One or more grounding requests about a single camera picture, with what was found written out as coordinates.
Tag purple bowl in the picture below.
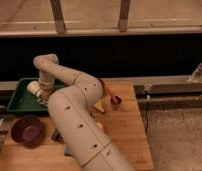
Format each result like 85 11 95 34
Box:
11 115 42 144

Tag blue sponge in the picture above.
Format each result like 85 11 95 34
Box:
64 146 73 157

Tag red bowl with contents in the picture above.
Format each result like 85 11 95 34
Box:
98 79 105 89

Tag orange handled scoop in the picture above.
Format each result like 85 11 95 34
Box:
107 88 121 105

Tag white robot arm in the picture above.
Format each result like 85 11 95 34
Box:
31 54 134 171

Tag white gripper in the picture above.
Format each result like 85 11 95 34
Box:
27 79 55 100

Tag grey towel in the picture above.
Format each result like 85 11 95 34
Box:
37 97 48 107

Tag black handled brush tool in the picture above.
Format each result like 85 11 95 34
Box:
51 129 63 142

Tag green plastic tray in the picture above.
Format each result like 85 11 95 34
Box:
6 77 68 115

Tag orange ball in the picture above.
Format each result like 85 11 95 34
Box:
96 122 104 130

